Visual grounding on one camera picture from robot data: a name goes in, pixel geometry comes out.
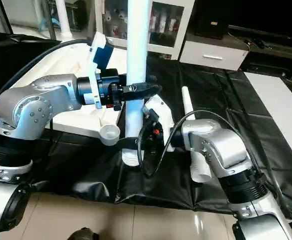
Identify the white drawer unit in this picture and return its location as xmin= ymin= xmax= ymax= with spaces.
xmin=180 ymin=40 xmax=249 ymax=71

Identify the teal floor stand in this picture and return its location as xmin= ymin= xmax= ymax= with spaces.
xmin=38 ymin=17 xmax=61 ymax=32

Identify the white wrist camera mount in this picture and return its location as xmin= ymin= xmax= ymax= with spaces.
xmin=143 ymin=95 xmax=175 ymax=152
xmin=87 ymin=32 xmax=115 ymax=109

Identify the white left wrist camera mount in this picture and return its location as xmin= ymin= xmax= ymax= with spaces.
xmin=87 ymin=32 xmax=115 ymax=109

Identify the black box device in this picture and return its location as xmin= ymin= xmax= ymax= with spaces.
xmin=196 ymin=7 xmax=230 ymax=40

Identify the white plastic table top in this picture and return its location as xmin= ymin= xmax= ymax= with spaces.
xmin=0 ymin=40 xmax=122 ymax=147

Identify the black plastic mat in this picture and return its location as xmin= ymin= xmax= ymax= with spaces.
xmin=0 ymin=32 xmax=292 ymax=221

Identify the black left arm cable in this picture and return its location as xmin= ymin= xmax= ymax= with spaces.
xmin=0 ymin=39 xmax=94 ymax=121

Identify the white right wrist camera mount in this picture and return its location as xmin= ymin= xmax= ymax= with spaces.
xmin=143 ymin=95 xmax=175 ymax=152

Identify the white glass door cabinet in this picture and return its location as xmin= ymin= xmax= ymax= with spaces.
xmin=95 ymin=0 xmax=195 ymax=61

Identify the white plastic table leg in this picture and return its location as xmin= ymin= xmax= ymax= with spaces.
xmin=181 ymin=86 xmax=212 ymax=183
xmin=56 ymin=0 xmax=75 ymax=42
xmin=122 ymin=0 xmax=154 ymax=167

